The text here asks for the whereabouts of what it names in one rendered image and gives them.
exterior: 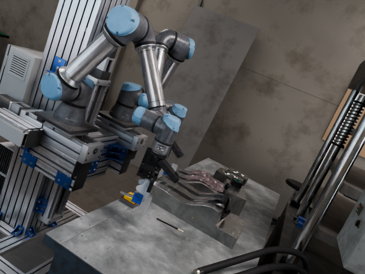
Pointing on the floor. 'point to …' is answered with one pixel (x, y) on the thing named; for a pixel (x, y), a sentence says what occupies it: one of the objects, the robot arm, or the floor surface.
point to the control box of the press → (353, 240)
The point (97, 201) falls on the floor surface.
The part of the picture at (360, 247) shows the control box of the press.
